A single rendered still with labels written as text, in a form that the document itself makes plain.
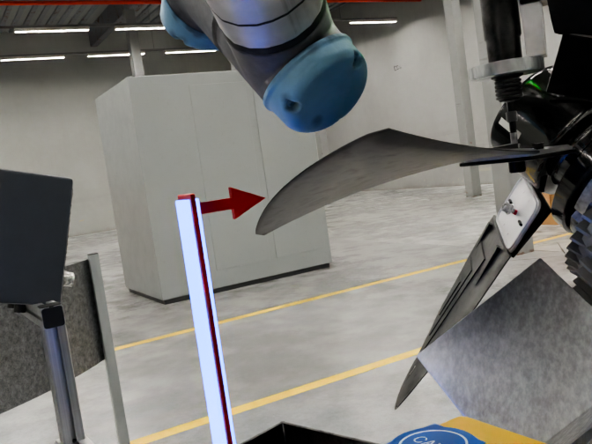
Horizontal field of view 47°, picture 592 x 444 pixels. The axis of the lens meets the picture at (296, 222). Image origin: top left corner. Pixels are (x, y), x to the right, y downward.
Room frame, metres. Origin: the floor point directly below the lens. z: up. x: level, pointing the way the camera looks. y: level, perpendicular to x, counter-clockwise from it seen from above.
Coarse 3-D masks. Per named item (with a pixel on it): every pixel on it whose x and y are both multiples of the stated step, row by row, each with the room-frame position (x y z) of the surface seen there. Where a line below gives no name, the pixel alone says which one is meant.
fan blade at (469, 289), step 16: (496, 224) 0.78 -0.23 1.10; (480, 240) 0.80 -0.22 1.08; (496, 240) 0.75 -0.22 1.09; (480, 256) 0.77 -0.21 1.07; (496, 256) 0.73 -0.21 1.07; (464, 272) 0.80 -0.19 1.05; (480, 272) 0.75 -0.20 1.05; (496, 272) 0.72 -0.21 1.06; (464, 288) 0.77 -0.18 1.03; (480, 288) 0.73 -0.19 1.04; (448, 304) 0.80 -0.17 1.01; (464, 304) 0.75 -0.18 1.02; (448, 320) 0.77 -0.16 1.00; (432, 336) 0.80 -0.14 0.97; (416, 368) 0.79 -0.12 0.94; (416, 384) 0.74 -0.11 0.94; (400, 400) 0.76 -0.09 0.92
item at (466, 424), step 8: (440, 424) 0.31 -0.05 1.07; (448, 424) 0.31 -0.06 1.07; (456, 424) 0.31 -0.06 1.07; (464, 424) 0.30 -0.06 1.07; (472, 424) 0.30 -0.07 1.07; (480, 424) 0.30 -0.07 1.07; (488, 424) 0.30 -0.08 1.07; (472, 432) 0.29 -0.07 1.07; (480, 432) 0.29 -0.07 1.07; (488, 432) 0.29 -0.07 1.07; (496, 432) 0.29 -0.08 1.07; (504, 432) 0.29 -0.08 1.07; (512, 432) 0.29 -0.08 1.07; (488, 440) 0.28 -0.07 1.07; (496, 440) 0.28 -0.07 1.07; (504, 440) 0.28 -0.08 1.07; (512, 440) 0.28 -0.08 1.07; (520, 440) 0.28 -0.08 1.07; (528, 440) 0.28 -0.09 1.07; (536, 440) 0.28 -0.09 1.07
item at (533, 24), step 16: (528, 0) 0.64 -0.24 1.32; (544, 0) 0.64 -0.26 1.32; (528, 16) 0.64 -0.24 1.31; (528, 32) 0.64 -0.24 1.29; (544, 32) 0.65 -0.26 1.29; (528, 48) 0.64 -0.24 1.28; (544, 48) 0.64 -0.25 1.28; (496, 64) 0.64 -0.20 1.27; (512, 64) 0.63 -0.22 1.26; (528, 64) 0.63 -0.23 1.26; (480, 80) 0.68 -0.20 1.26
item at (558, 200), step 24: (528, 96) 0.70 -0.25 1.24; (552, 96) 0.69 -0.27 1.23; (528, 120) 0.69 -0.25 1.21; (552, 120) 0.68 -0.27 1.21; (576, 120) 0.66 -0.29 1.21; (528, 144) 0.69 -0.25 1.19; (552, 144) 0.67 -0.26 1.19; (576, 144) 0.67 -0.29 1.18; (528, 168) 0.70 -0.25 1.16; (552, 168) 0.69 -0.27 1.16; (576, 168) 0.64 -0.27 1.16; (552, 192) 0.73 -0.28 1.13; (576, 192) 0.64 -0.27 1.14; (552, 216) 0.68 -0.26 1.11
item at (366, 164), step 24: (360, 144) 0.48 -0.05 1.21; (384, 144) 0.48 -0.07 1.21; (408, 144) 0.49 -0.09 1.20; (432, 144) 0.50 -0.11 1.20; (456, 144) 0.52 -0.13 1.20; (504, 144) 0.62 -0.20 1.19; (312, 168) 0.51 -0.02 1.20; (336, 168) 0.52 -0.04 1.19; (360, 168) 0.54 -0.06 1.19; (384, 168) 0.56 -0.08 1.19; (408, 168) 0.60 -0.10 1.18; (432, 168) 0.66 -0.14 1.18; (288, 192) 0.55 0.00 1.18; (312, 192) 0.58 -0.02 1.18; (336, 192) 0.62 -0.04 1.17; (264, 216) 0.60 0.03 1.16; (288, 216) 0.63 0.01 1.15
